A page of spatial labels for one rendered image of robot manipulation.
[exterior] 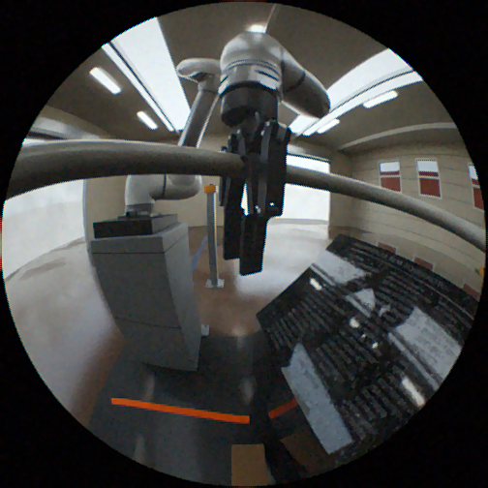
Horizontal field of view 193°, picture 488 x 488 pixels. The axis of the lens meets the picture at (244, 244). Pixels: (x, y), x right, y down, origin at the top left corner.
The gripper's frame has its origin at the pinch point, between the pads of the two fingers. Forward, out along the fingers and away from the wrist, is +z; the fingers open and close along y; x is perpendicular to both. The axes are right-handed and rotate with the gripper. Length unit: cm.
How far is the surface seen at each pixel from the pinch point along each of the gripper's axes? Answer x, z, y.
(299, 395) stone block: 3.1, 21.9, 16.4
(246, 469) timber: -15, 68, 38
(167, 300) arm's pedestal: -11.8, 32.4, -34.9
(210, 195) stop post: 39, -4, -139
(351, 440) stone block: 0.5, 17.8, 30.8
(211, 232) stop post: 40, 34, -136
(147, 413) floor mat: -46, 84, -4
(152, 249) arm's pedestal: -14.2, 12.0, -37.3
